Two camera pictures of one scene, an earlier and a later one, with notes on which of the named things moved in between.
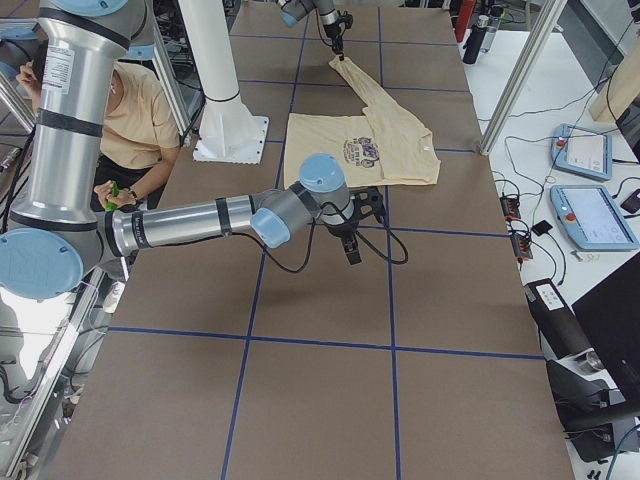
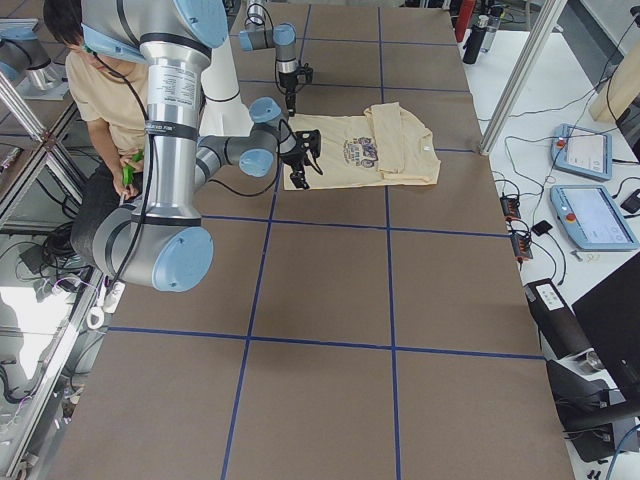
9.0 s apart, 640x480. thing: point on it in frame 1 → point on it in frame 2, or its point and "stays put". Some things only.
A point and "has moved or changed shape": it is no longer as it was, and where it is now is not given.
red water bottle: (463, 12) stays put
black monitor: (610, 317) stays put
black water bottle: (475, 40) stays put
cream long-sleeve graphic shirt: (386, 147) has moved or changed shape
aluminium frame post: (549, 16) stays put
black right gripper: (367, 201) → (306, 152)
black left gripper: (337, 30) → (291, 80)
